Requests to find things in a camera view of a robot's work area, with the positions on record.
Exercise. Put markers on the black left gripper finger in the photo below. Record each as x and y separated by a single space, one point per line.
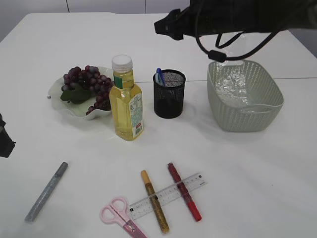
6 143

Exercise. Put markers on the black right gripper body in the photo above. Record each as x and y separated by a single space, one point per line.
210 17

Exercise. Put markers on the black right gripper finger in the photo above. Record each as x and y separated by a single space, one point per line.
168 26

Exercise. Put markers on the blue scissors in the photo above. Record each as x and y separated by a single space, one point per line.
159 78

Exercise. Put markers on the clear crinkled plastic sheet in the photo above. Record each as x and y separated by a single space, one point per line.
231 81

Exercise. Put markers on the yellow oil bottle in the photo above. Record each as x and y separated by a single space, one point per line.
126 99

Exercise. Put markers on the purple artificial grape bunch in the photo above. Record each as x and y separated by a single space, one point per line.
80 85

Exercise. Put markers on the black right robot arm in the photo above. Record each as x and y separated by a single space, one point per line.
265 16

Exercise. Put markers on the silver glitter pen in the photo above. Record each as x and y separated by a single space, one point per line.
44 196

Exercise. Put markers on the black mesh pen holder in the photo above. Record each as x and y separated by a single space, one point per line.
169 98

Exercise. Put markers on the frosted wavy glass plate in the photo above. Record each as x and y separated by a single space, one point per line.
55 92

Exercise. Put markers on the grey-green woven plastic basket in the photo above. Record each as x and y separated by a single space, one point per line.
265 100

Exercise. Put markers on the clear plastic ruler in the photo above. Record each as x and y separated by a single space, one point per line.
166 195

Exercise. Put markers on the gold glitter pen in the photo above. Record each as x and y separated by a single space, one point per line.
164 227

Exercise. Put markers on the red glitter pen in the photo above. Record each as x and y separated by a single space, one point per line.
184 192

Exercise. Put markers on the pink scissors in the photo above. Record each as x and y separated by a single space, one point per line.
110 214

